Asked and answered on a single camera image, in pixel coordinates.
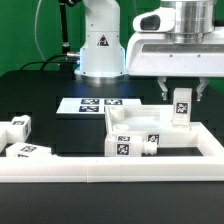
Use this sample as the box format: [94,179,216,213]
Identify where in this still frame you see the grey cable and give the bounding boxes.
[33,0,46,62]

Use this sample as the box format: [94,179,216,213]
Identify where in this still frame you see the white sheet with tags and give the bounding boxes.
[57,98,141,114]

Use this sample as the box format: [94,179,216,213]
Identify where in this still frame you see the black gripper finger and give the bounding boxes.
[158,76,168,101]
[196,77,209,101]

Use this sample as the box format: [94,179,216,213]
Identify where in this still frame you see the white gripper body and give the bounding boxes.
[126,7,224,77]

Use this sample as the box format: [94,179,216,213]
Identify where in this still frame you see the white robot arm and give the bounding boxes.
[75,0,224,93]

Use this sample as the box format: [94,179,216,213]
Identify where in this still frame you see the white U-shaped fence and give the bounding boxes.
[0,123,224,183]

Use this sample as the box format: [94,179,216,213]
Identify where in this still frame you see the black cables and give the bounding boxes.
[19,0,81,72]

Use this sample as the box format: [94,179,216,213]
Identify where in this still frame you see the white square tabletop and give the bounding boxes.
[105,105,201,148]

